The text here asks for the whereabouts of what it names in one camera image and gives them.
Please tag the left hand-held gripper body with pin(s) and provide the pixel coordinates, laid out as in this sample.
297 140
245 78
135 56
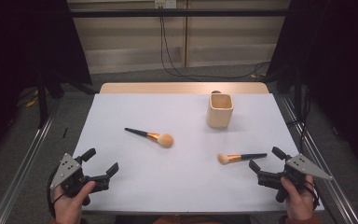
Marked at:
71 179

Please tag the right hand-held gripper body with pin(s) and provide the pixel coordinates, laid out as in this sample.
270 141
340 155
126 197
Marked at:
295 174

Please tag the beige square cup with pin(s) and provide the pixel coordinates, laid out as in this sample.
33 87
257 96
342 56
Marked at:
219 116

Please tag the person's left hand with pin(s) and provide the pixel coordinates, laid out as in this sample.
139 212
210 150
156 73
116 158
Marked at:
71 205

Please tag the person's right hand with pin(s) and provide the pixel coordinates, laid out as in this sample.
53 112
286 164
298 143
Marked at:
298 202

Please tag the small black floor object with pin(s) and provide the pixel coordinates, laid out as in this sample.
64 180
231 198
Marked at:
65 132

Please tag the white table mat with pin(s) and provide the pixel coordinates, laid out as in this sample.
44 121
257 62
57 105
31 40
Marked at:
180 174

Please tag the wooden table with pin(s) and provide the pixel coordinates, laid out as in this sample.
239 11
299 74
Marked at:
167 87

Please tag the black curtain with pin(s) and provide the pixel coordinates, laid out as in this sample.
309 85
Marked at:
18 56
338 62

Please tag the black horizontal bar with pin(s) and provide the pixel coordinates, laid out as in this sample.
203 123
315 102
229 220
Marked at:
136 12

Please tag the metal floor rail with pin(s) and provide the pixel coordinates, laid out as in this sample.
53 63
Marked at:
338 189
21 174

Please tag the black stand post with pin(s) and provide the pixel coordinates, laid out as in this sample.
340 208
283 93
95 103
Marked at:
42 105

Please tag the white wall socket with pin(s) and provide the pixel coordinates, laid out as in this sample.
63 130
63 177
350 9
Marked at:
165 3

